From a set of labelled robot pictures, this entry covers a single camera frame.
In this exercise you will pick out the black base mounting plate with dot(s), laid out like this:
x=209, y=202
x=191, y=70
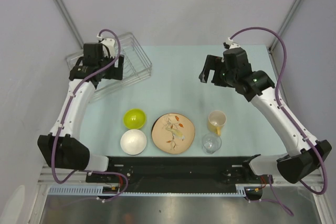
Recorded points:
x=193, y=175

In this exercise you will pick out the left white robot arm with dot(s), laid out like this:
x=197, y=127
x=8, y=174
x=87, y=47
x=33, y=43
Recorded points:
x=61, y=147

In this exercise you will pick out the beige bird pattern plate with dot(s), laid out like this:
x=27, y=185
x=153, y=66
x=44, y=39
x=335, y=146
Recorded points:
x=173, y=133

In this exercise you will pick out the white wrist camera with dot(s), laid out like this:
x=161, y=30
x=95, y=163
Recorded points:
x=230, y=44
x=108, y=46

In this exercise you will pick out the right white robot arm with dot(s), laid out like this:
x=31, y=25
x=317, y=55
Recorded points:
x=304, y=150

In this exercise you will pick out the light blue cable duct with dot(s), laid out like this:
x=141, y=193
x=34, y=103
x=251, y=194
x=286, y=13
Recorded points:
x=77, y=190

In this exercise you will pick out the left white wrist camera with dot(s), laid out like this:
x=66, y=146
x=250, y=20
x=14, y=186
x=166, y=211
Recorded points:
x=108, y=46

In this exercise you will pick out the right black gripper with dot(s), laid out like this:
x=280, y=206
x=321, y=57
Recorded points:
x=213, y=62

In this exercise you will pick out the yellow mug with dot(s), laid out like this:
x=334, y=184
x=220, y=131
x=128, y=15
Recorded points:
x=216, y=121

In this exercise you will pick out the clear drinking glass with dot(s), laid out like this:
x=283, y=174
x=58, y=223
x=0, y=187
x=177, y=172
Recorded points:
x=211, y=143

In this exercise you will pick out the aluminium frame rail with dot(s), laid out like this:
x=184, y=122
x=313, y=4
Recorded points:
x=76, y=178

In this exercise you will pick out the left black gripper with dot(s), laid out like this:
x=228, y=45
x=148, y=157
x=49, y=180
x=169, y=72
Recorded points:
x=116, y=73

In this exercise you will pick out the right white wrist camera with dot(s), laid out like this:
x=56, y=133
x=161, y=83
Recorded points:
x=230, y=44

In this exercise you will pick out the white bowl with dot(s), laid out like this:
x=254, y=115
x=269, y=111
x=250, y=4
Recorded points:
x=133, y=142

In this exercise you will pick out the metal wire dish rack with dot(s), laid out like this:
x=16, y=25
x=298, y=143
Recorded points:
x=137, y=66

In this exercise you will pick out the lime green bowl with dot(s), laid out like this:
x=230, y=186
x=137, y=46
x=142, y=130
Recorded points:
x=134, y=119

